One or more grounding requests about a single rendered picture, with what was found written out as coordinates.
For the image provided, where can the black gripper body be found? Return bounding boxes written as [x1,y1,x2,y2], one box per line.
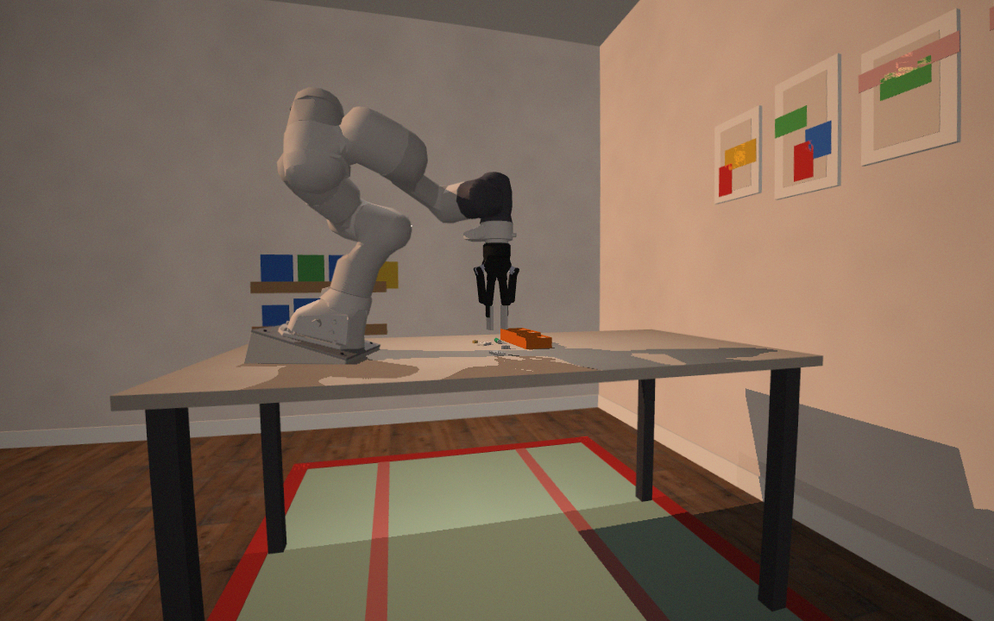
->
[482,242,512,278]

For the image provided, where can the orange rack of three bins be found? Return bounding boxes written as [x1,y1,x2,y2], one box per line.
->
[500,328,552,349]

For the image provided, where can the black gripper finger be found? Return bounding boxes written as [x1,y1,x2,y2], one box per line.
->
[474,264,498,330]
[497,265,519,329]

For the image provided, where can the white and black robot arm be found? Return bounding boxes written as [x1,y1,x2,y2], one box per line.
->
[277,87,517,349]

